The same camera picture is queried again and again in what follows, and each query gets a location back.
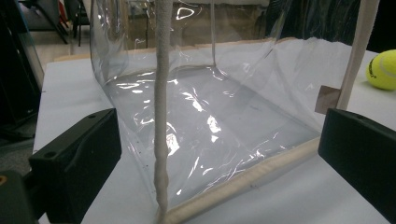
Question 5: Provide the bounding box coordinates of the dark metal stand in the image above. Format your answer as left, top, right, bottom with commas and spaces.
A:
18, 0, 92, 48

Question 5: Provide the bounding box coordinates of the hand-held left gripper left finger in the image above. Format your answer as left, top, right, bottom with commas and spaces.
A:
28, 107, 122, 224

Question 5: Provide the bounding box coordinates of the clear plastic bag with beige trim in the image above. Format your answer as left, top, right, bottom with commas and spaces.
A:
89, 0, 381, 224

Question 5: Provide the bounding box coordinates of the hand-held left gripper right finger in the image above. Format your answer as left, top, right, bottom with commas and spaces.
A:
318, 107, 396, 224

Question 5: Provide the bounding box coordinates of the yellow tennis ball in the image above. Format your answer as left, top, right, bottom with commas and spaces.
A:
365, 49, 396, 91

